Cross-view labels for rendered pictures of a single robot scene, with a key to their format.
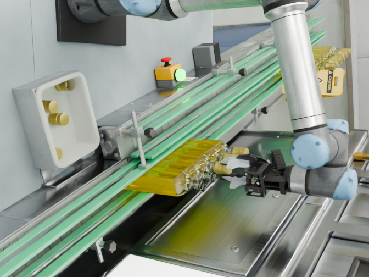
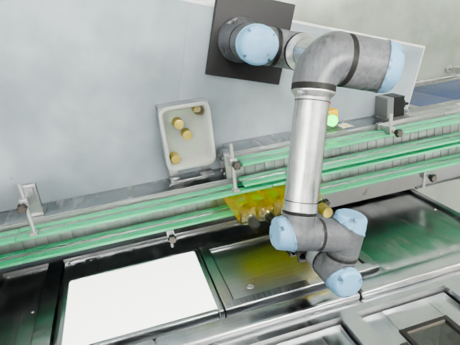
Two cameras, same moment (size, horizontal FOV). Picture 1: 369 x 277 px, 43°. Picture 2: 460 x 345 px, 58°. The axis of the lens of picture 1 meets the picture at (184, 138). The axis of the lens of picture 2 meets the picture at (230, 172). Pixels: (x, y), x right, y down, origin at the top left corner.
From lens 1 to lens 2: 0.75 m
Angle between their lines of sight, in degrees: 38
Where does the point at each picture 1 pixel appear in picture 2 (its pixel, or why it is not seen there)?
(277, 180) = not seen: hidden behind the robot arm
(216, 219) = (272, 257)
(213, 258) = (229, 284)
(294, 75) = (291, 157)
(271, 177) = not seen: hidden behind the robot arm
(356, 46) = not seen: outside the picture
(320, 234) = (329, 315)
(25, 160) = (157, 156)
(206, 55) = (383, 105)
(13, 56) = (161, 81)
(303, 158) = (272, 236)
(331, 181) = (326, 270)
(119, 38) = (271, 77)
